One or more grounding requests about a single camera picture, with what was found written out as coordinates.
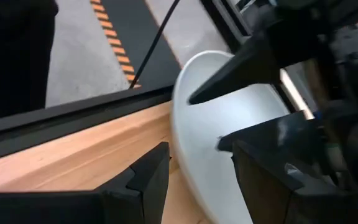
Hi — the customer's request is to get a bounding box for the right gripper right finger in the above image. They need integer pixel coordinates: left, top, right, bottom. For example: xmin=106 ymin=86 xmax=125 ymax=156
xmin=231 ymin=143 xmax=358 ymax=224

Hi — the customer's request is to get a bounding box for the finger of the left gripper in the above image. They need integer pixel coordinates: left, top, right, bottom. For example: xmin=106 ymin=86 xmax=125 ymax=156
xmin=187 ymin=33 xmax=283 ymax=106
xmin=217 ymin=110 xmax=326 ymax=175

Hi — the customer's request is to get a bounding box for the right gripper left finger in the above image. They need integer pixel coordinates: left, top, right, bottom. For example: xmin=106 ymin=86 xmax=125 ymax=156
xmin=0 ymin=141 xmax=172 ymax=224

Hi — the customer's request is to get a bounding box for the pale blue plate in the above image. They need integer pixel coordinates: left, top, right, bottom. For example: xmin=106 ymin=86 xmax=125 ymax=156
xmin=170 ymin=49 xmax=291 ymax=224

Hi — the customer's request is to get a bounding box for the person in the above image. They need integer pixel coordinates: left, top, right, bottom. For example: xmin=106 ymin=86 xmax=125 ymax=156
xmin=0 ymin=0 xmax=59 ymax=123

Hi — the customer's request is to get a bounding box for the thin black cable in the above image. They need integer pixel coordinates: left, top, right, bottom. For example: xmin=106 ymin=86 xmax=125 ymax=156
xmin=128 ymin=0 xmax=182 ymax=90

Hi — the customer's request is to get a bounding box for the black orange striped cable cover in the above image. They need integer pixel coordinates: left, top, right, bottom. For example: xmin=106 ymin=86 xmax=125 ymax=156
xmin=89 ymin=0 xmax=183 ymax=91

